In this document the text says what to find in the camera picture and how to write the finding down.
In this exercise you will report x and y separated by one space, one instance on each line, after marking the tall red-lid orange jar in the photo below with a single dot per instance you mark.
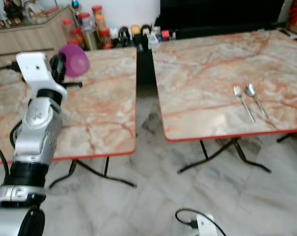
103 28

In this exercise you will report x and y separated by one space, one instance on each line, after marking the blue ball ornament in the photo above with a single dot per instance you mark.
75 5

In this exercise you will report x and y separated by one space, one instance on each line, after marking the yellow-cap bottle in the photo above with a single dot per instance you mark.
135 31

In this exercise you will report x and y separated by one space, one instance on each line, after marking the light wooden sideboard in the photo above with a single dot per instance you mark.
30 37

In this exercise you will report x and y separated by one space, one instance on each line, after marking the marble folding table with plate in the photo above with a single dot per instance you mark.
104 108

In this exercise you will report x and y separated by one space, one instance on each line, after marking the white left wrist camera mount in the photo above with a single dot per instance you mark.
34 69

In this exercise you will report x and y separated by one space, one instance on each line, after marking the dark sauce bottle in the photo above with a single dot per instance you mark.
123 37

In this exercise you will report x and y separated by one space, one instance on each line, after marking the silver metal fork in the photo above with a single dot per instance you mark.
244 103

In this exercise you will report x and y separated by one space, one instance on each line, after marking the silver metal spoon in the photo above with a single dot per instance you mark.
250 90

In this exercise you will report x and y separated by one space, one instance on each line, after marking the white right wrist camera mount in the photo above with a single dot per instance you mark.
206 227

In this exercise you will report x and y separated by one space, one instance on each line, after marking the small red-lid clear jar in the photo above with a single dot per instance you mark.
70 32

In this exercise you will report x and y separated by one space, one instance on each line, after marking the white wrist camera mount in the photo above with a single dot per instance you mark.
206 227
34 69

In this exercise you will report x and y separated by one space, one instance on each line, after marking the red-lid jar with silver contents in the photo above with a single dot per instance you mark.
88 33

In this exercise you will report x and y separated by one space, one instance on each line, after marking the purple plastic bowl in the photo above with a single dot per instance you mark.
77 61

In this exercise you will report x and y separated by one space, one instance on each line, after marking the marble folding table with cutlery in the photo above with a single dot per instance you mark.
202 78

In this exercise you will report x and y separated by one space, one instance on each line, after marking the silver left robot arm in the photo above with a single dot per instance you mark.
38 137

